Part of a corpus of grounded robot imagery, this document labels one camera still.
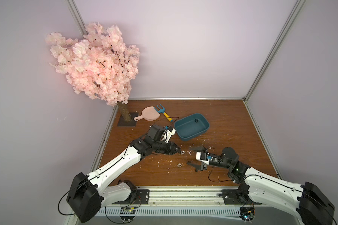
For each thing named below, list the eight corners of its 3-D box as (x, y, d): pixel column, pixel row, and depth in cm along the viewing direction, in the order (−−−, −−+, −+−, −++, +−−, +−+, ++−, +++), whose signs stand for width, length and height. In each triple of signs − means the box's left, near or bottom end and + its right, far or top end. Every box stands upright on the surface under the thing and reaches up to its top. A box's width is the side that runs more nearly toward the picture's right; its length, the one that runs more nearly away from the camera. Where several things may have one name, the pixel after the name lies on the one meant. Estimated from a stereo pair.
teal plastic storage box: (183, 145, 95) (183, 140, 90) (172, 128, 104) (172, 123, 99) (210, 130, 103) (212, 125, 98) (198, 116, 112) (199, 110, 107)
